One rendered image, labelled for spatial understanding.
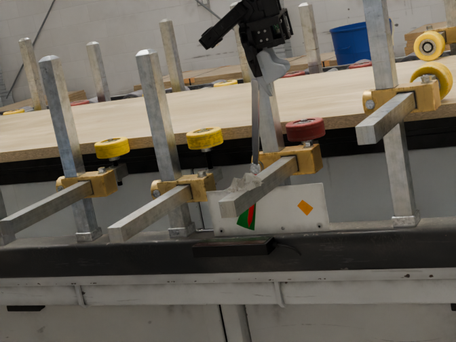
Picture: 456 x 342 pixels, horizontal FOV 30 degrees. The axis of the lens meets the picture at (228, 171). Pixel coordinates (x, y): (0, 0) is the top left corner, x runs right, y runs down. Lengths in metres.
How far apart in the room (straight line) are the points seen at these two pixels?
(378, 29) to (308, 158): 0.29
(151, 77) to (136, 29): 8.77
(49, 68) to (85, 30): 9.09
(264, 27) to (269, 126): 0.23
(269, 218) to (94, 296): 0.54
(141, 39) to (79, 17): 0.95
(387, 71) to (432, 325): 0.67
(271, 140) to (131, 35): 8.95
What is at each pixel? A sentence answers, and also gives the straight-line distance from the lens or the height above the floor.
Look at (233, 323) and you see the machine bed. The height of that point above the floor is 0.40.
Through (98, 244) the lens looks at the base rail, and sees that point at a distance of 1.96.
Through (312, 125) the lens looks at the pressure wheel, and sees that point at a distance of 1.75.
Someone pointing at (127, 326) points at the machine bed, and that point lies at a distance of 2.36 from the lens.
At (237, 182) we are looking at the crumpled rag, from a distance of 1.49.
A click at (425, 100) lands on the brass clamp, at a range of 1.59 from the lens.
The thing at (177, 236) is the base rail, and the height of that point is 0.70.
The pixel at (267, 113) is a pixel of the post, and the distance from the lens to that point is 1.70.
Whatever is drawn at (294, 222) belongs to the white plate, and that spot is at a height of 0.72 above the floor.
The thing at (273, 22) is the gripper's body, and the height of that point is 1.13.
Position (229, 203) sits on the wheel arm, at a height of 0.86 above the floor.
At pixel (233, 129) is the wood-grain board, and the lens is 1.92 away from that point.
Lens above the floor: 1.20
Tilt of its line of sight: 12 degrees down
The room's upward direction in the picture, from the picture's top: 11 degrees counter-clockwise
